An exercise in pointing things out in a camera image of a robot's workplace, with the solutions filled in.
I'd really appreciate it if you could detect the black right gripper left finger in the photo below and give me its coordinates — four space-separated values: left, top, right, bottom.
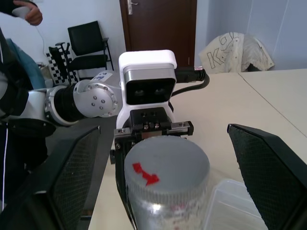
0 126 101 230

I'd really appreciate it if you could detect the white handheld controller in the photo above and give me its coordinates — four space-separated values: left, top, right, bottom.
12 6 31 19

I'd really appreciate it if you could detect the blue cloth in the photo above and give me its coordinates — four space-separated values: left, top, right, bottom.
5 38 47 91

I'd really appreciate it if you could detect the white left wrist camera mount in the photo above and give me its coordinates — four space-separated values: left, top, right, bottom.
116 49 178 132

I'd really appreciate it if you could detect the person in dark jacket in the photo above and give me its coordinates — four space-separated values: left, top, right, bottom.
0 0 57 211

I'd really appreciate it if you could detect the grey jar lid red arrow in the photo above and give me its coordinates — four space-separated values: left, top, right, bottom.
123 136 212 209

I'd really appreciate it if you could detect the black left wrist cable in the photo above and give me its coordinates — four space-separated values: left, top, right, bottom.
171 67 211 97

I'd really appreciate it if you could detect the brown wooden door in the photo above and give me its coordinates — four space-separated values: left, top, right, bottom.
119 0 198 72

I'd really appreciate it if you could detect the clear plastic jar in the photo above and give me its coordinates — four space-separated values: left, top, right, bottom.
129 185 213 230

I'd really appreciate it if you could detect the thin white wire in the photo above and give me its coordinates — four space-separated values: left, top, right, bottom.
35 23 47 58

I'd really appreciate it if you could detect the black chair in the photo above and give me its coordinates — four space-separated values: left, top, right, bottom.
67 20 115 81

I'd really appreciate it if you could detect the black white checkerboard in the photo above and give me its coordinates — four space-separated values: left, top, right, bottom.
46 46 80 85

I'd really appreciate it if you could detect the white lettered sack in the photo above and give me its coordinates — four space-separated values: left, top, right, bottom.
198 31 275 74

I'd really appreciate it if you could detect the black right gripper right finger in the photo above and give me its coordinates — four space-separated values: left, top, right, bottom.
227 123 307 230

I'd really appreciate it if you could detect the person's hand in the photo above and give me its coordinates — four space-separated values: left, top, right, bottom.
13 0 44 26

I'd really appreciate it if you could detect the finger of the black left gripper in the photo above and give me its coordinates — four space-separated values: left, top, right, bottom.
115 143 138 230

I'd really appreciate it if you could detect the clear plastic box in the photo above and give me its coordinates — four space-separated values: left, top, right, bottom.
203 179 270 230

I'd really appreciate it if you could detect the silver door handle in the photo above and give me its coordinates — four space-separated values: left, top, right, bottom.
127 0 140 15

